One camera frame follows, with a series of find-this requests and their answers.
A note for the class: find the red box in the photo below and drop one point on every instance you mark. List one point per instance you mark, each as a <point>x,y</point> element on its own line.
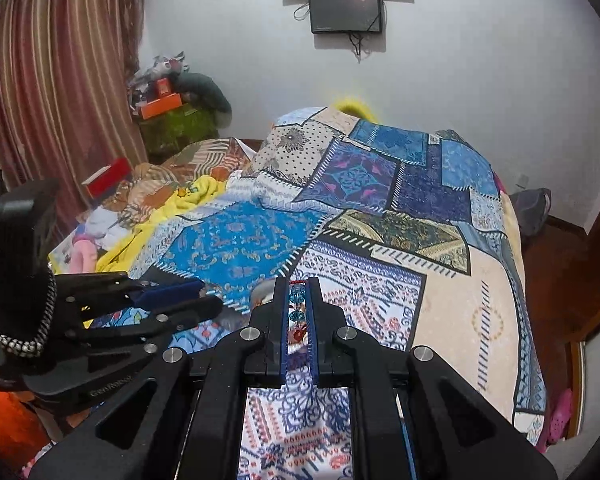
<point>107,177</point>

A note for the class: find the small orange box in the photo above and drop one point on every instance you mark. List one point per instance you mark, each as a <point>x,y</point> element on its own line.
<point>164,87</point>

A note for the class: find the green cloth covered stand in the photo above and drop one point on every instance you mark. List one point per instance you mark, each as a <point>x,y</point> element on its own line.
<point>177,130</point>

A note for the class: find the brown striped curtain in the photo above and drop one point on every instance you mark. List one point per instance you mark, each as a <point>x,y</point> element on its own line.
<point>55,70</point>

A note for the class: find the blue patchwork blanket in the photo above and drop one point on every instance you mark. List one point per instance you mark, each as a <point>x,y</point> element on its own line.
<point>380,200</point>

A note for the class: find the orange cloth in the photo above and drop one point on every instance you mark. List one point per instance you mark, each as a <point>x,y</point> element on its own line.
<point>7,427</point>

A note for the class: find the small black monitor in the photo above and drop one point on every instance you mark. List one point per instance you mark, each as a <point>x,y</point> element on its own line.
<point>346,10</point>

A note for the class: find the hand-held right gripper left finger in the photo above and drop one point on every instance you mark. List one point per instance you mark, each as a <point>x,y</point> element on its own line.
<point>282,345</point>

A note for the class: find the yellow round object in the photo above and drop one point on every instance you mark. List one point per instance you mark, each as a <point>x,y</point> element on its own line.
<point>356,109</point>

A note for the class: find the grey plush toy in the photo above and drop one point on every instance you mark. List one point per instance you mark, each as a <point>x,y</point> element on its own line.
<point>207,90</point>

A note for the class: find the orange striped blanket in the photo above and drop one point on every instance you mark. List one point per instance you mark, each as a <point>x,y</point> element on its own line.
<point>190,160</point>

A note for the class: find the yellow cloth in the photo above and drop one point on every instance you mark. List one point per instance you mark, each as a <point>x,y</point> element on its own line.
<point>190,197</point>

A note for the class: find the crumpled patterned bags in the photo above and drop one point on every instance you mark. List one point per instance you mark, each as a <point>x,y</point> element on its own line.
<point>155,67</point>

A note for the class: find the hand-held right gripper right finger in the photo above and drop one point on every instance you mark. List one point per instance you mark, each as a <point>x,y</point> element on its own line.
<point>314,345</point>

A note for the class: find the pink clog shoe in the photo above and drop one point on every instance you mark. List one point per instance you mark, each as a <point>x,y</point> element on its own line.
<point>555,420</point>

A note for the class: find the flat orange box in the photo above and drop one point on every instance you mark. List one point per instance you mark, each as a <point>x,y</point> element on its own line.
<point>161,106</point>

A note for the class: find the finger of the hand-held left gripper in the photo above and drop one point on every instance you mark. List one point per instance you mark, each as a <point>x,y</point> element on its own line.
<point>172,291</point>
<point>190,312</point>

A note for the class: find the grey bag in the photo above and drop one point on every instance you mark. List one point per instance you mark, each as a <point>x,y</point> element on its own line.
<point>530,212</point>

